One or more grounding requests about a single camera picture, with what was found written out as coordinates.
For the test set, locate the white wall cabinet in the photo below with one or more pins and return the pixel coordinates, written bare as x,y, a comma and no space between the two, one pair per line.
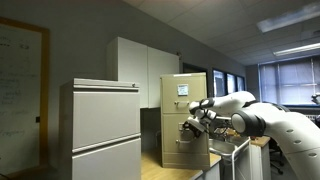
143,66

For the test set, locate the beige drawer with label card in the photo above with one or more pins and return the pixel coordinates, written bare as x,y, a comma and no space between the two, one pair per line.
170,96

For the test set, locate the white label card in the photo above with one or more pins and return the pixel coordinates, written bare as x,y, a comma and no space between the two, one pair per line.
182,90

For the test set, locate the window with grey blinds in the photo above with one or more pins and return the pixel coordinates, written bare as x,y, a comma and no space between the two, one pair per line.
286,83

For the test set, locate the grey counter base cabinet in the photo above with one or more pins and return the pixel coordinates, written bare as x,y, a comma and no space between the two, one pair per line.
210,173

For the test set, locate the narrow ceiling light strip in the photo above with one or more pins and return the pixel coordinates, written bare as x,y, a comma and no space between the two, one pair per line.
296,49

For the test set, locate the large ceiling light panel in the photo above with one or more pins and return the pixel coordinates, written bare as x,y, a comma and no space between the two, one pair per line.
290,18

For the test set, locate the light grey file cabinet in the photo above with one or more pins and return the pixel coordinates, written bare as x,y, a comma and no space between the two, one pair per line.
103,116

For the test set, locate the wood framed whiteboard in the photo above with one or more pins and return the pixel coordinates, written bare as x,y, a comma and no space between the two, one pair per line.
20,100

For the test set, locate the black office chair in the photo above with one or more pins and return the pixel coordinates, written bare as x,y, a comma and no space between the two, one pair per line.
276,155

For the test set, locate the beige metal file cabinet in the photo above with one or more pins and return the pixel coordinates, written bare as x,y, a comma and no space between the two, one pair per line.
185,161

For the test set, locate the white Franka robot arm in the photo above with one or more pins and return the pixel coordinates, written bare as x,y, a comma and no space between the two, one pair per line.
283,126

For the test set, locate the dark interior window pane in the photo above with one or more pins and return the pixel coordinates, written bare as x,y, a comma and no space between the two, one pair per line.
240,84
219,85
231,85

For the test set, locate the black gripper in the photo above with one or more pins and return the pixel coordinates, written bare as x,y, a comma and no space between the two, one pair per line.
196,130

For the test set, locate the white base cabinet wood top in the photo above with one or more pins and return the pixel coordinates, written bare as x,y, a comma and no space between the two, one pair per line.
260,160

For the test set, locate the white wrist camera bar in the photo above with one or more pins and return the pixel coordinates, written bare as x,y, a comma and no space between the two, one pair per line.
199,120

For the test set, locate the stainless steel sink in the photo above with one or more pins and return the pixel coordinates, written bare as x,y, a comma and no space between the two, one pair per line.
221,146

